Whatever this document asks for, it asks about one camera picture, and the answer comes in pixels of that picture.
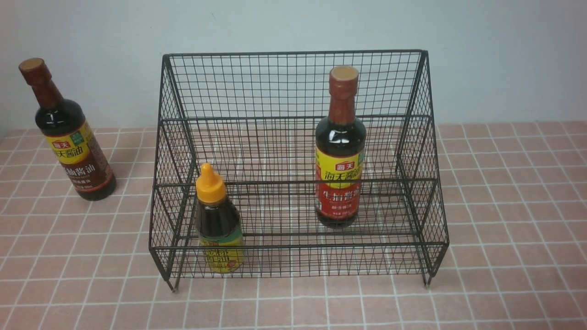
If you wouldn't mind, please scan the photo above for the black wire mesh rack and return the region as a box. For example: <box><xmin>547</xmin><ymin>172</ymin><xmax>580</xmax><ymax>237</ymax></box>
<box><xmin>149</xmin><ymin>49</ymin><xmax>449</xmax><ymax>291</ymax></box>

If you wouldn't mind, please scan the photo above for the pink checkered tablecloth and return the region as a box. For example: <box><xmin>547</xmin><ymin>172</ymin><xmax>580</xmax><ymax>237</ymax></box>
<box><xmin>1</xmin><ymin>121</ymin><xmax>586</xmax><ymax>330</ymax></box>

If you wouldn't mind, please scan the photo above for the soy sauce bottle red label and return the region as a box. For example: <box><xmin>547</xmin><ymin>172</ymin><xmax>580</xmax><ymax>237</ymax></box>
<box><xmin>315</xmin><ymin>66</ymin><xmax>367</xmax><ymax>228</ymax></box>

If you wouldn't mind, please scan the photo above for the oyster sauce bottle orange cap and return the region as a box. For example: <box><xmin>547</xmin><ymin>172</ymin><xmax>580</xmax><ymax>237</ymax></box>
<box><xmin>195</xmin><ymin>163</ymin><xmax>244</xmax><ymax>274</ymax></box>

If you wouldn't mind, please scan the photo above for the soy sauce bottle brown label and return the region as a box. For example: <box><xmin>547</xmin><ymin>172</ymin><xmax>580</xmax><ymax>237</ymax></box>
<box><xmin>18</xmin><ymin>58</ymin><xmax>117</xmax><ymax>201</ymax></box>

